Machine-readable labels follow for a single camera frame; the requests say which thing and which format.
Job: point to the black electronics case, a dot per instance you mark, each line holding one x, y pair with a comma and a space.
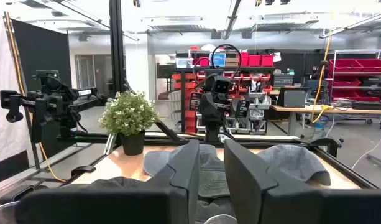
292, 98

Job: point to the blue labelled box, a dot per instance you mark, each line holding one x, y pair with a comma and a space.
219, 59

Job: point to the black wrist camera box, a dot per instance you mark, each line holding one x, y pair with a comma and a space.
222, 85

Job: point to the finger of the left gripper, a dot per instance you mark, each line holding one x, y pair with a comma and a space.
206, 107
218, 107

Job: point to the grey parts bin stack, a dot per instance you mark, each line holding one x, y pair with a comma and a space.
255, 115

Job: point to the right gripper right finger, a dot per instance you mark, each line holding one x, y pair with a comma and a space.
302, 207

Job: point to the black partition panel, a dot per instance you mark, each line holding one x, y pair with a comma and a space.
41, 46

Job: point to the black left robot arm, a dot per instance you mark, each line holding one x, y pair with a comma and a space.
212, 132

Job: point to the wooden workbench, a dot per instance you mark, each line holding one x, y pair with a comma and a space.
302, 109

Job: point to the large red storage bin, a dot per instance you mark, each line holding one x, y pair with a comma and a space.
344, 66
375, 65
347, 81
345, 95

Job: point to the black aluminium rig frame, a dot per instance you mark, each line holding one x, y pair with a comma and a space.
117, 46

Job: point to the dark grey baseball cap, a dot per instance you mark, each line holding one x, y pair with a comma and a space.
115, 183

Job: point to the clear plastic bin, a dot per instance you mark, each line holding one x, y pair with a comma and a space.
3, 213
220, 219

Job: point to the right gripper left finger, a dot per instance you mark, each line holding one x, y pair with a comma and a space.
115, 207

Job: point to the white fabric screen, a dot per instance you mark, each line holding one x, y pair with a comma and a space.
7, 93

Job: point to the artificial plant in black pot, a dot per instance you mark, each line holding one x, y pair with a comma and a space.
128, 115

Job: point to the small red storage bin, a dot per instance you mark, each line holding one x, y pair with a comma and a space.
267, 60
254, 60
244, 59

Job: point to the black shelving with red bins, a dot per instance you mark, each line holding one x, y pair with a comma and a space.
183, 99

